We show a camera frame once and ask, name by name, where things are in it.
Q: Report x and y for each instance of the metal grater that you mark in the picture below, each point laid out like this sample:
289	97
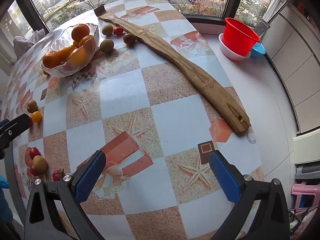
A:
262	27

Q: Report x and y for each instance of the person's left hand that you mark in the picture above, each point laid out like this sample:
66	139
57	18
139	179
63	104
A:
5	207

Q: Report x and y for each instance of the small orange kumquat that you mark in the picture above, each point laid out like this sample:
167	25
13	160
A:
45	73

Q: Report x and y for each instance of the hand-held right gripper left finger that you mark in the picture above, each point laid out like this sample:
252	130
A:
90	177

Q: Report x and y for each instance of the pink plastic stool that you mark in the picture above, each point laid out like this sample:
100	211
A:
298	191

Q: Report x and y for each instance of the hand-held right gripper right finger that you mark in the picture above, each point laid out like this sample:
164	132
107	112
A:
225	177

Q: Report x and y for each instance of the red plastic bucket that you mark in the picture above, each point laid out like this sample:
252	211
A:
238	36

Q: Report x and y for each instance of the long wooden board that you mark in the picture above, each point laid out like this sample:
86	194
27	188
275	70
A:
175	55

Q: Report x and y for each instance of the white plastic basin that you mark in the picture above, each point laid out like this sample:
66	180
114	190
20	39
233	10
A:
230	53

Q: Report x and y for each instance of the grey cloth pile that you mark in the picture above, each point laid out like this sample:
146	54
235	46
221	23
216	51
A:
22	43

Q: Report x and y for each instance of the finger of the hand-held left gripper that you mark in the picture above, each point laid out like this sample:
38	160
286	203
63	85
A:
16	126
3	123

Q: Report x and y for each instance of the white cabinet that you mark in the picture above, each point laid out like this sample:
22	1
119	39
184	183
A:
295	75

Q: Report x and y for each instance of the small orange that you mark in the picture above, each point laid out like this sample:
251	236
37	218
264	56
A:
75	44

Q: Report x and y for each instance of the green tomato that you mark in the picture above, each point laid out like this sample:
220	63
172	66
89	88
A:
40	163
32	105
108	29
107	45

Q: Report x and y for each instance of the red tomato with stem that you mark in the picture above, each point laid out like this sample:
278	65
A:
57	175

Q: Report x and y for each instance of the clear glass bowl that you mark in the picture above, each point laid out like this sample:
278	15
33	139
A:
62	71

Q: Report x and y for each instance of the dark brown tomato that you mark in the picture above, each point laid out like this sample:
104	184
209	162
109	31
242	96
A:
129	39

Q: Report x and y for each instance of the brown vase with twigs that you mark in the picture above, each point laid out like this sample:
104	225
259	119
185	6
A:
100	11

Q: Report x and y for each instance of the checkered patterned tablecloth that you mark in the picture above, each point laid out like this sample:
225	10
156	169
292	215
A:
170	120

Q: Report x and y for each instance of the blue plastic cup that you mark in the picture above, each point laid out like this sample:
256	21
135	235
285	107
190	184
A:
258	50

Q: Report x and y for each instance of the yellow cherry tomato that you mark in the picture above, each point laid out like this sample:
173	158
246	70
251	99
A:
36	116

